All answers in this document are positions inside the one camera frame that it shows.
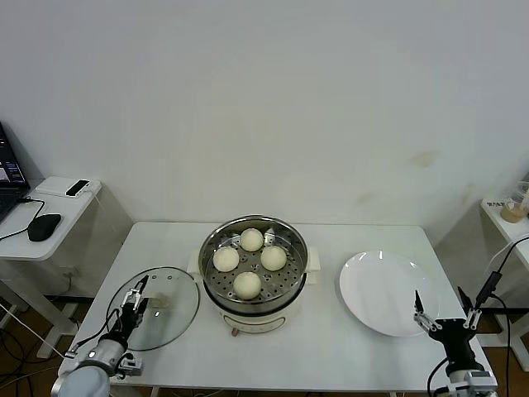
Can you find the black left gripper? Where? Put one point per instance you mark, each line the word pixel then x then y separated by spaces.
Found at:
pixel 130 322

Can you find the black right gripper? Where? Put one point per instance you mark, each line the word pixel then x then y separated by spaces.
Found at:
pixel 456 339

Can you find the white steamed baozi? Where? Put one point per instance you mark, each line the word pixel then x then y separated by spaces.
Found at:
pixel 247 285
pixel 274 258
pixel 251 239
pixel 226 259

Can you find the black computer mouse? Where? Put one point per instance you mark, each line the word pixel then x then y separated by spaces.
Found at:
pixel 43 227

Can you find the stainless steel steamer basket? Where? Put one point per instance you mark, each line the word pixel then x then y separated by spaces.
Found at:
pixel 297 252

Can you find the white round plate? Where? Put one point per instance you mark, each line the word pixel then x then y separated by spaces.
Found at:
pixel 380 289

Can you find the small black and white device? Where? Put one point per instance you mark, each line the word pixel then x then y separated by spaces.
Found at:
pixel 77 187

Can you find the cream electric pot base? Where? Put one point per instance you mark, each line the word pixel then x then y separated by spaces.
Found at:
pixel 256 320

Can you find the clear cup with brown drink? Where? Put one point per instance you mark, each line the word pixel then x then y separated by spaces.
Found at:
pixel 512 211

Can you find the flat white box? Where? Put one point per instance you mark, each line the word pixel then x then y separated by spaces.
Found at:
pixel 49 186

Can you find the black laptop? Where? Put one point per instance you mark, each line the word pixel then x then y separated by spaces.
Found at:
pixel 10 178

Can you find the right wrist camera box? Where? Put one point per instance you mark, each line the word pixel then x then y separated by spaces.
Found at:
pixel 480 378

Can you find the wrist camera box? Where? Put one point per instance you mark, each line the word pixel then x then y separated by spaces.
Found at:
pixel 132 367
pixel 480 378

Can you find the white wall socket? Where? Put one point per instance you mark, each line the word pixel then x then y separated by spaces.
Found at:
pixel 69 273

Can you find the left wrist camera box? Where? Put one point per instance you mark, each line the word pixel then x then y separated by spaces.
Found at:
pixel 132 367

